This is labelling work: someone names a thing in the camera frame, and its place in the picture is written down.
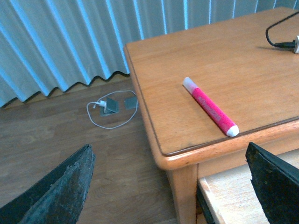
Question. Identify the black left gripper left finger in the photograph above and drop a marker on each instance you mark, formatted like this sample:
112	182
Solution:
58	198

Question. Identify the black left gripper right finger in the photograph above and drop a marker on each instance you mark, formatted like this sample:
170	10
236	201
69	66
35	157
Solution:
276	185

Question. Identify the wooden drawer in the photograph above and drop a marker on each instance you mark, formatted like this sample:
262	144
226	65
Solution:
225	183

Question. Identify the pink marker with white caps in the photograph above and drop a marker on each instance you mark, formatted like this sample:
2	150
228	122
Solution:
222	120

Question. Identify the white floor plug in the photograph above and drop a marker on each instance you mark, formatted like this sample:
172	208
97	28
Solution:
100	103

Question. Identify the open grey floor socket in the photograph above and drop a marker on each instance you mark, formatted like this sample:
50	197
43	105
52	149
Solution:
111	108

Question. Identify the wooden nightstand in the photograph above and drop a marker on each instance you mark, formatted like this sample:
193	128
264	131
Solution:
253	83

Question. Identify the closed grey floor socket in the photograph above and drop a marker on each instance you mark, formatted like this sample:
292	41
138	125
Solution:
131	103

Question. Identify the white power adapter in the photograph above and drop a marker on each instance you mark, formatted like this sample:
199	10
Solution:
296	47

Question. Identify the white pleated curtain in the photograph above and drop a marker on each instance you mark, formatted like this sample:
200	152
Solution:
49	44

